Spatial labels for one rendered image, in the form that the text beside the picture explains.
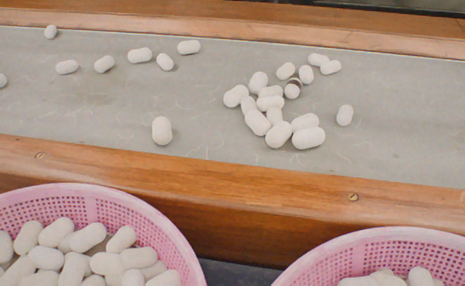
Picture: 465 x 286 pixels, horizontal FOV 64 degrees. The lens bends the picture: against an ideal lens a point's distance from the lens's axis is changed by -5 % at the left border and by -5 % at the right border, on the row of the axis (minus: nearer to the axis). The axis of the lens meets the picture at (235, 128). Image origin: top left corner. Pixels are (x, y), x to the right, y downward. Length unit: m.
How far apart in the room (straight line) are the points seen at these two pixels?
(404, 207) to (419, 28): 0.40
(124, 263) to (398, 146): 0.31
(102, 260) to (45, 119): 0.23
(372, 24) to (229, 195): 0.43
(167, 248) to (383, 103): 0.33
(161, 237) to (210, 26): 0.41
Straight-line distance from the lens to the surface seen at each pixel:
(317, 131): 0.42
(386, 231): 0.33
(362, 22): 0.68
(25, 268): 0.37
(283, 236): 0.36
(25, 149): 0.44
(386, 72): 0.59
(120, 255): 0.34
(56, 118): 0.51
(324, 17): 0.68
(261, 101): 0.46
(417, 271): 0.35
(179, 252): 0.32
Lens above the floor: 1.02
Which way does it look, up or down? 39 degrees down
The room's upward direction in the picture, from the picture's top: straight up
